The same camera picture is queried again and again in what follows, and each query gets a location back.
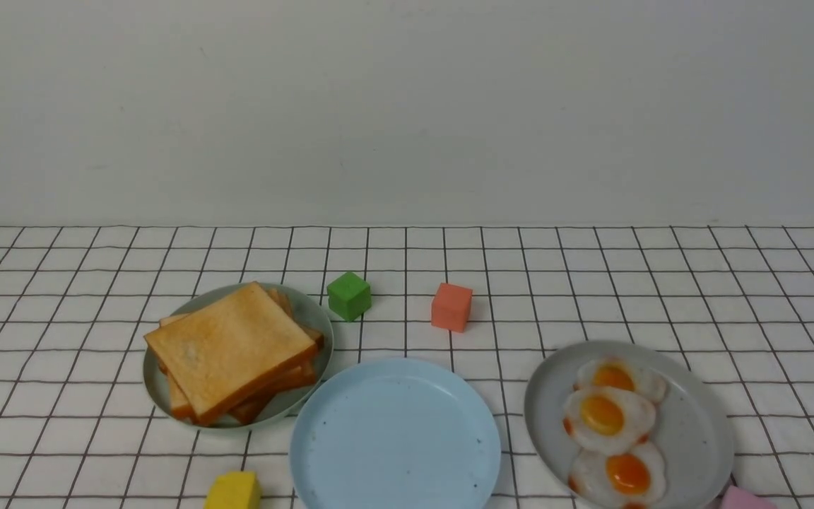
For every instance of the fried egg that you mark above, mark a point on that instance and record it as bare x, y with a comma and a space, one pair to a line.
635, 479
623, 375
607, 420

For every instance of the orange-red cube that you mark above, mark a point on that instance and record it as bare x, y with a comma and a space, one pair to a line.
451, 307

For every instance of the green cube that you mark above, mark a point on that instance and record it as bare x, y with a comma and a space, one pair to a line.
349, 296

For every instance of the light blue plate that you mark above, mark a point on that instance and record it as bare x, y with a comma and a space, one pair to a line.
395, 433

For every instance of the yellow cube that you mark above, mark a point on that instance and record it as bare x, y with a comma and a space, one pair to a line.
235, 490

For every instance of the grey plate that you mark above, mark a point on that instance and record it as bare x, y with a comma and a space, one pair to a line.
691, 430

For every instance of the pink cube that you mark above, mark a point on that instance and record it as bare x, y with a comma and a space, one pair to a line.
739, 498

